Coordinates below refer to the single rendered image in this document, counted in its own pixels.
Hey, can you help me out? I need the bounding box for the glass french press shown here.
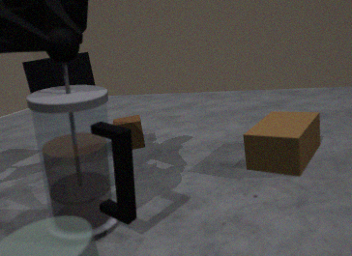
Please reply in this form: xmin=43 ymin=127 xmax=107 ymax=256
xmin=26 ymin=27 xmax=136 ymax=241

